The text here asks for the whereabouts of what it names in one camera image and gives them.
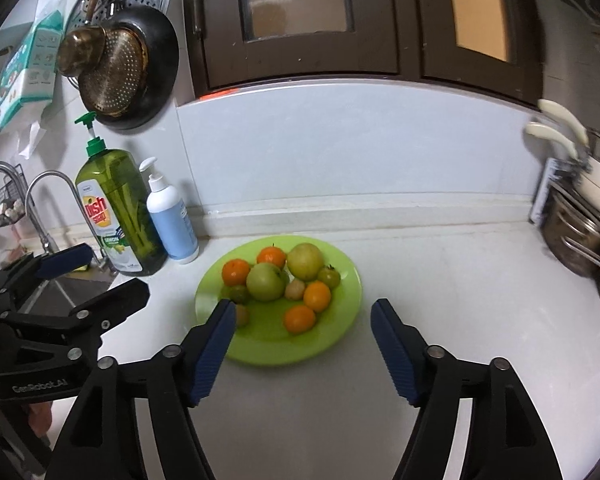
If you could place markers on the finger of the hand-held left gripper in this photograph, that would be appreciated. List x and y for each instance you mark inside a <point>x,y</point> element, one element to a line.
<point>65,260</point>
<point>115,299</point>

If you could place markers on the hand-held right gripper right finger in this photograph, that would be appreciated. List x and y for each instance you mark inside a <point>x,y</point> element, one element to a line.
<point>392,355</point>

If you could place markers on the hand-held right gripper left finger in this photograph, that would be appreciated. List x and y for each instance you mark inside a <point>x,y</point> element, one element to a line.
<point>212,355</point>

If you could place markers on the green oval plate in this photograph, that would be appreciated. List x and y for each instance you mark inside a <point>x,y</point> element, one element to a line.
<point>275,345</point>

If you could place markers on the small orange citrus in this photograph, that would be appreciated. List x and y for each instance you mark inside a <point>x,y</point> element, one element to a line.
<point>300,319</point>
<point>316,296</point>

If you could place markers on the small green plum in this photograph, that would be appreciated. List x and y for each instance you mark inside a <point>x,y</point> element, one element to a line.
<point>329,276</point>

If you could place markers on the orange tangerine with stem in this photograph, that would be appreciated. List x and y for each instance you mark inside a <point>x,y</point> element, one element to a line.
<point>271,257</point>

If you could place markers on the large green apple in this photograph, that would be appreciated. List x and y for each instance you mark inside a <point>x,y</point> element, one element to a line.
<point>305,261</point>

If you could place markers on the person's left hand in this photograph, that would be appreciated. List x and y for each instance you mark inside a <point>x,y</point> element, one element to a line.
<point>41,417</point>

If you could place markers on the steel kitchen sink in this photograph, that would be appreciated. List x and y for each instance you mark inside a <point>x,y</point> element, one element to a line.
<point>65,290</point>

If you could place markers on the small brown-green jujube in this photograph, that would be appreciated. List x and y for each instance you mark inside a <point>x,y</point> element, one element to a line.
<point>242,315</point>
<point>238,293</point>

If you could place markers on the green dish soap bottle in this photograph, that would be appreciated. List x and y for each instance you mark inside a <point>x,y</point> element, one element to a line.
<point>120,200</point>

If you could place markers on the thin curved steel faucet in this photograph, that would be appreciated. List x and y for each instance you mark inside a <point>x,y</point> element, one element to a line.
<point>50,174</point>

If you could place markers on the white blue pump bottle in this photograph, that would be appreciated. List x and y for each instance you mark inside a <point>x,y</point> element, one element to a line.
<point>172,225</point>

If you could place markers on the small tan jujube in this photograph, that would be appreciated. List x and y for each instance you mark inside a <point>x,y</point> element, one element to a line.
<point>295,289</point>

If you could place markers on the teal white tissue pack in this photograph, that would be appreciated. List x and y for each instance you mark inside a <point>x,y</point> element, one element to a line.
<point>30,75</point>

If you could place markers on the brass colander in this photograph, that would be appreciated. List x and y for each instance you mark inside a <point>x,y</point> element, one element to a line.
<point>115,75</point>

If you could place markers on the small brass pot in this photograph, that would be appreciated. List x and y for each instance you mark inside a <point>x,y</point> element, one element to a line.
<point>80,52</point>

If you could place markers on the white flat board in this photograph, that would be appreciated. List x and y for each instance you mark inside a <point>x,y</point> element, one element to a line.
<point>545,195</point>

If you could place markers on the black frying pan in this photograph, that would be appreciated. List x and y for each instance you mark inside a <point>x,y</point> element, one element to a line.
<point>162,60</point>

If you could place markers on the orange tape strip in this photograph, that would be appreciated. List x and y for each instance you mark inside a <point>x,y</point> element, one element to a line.
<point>217,94</point>

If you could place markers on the dark brown wall cabinet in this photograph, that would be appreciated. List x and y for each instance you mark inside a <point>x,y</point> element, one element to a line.
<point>300,60</point>

